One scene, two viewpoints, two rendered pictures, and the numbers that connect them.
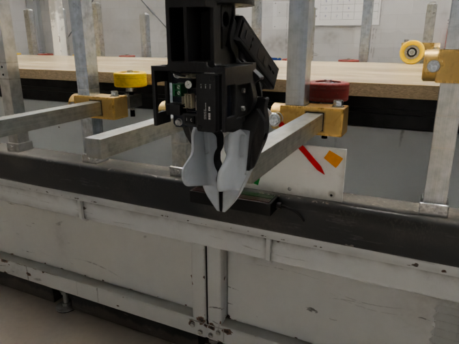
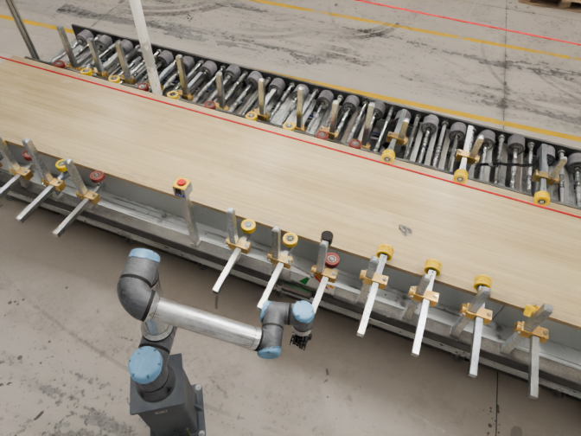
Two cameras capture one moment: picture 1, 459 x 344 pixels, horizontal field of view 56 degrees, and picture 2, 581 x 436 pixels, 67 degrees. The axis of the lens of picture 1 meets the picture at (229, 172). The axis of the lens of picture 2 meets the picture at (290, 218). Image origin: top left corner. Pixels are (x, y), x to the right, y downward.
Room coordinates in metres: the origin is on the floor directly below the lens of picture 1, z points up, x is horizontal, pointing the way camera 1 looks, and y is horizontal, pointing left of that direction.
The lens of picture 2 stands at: (-0.41, 0.17, 2.81)
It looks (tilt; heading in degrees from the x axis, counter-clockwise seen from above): 51 degrees down; 354
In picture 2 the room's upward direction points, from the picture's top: 3 degrees clockwise
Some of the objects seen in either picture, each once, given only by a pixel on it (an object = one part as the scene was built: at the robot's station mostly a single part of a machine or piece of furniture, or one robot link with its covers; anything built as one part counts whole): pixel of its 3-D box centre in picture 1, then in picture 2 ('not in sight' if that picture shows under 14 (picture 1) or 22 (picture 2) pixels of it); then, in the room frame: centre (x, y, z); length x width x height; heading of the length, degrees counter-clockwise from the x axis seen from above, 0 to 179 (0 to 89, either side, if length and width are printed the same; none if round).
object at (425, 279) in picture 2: not in sight; (414, 301); (0.58, -0.58, 0.87); 0.03 x 0.03 x 0.48; 65
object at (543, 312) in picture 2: not in sight; (524, 330); (0.37, -1.03, 0.93); 0.03 x 0.03 x 0.48; 65
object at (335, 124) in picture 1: (309, 118); (323, 272); (0.79, -0.15, 0.85); 0.13 x 0.06 x 0.05; 65
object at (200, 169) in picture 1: (200, 170); not in sight; (0.41, 0.03, 0.86); 0.06 x 0.03 x 0.09; 155
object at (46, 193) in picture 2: not in sight; (45, 195); (1.44, 1.46, 0.82); 0.43 x 0.03 x 0.04; 155
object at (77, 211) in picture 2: not in sight; (80, 208); (1.33, 1.23, 0.81); 0.43 x 0.03 x 0.04; 155
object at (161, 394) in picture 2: not in sight; (154, 379); (0.35, 0.72, 0.65); 0.19 x 0.19 x 0.10
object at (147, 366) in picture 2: not in sight; (149, 367); (0.36, 0.72, 0.79); 0.17 x 0.15 x 0.18; 170
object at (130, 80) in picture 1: (131, 93); (248, 230); (1.08, 0.25, 0.85); 0.08 x 0.08 x 0.11
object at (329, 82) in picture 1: (326, 109); (330, 264); (0.83, -0.19, 0.85); 0.08 x 0.08 x 0.11
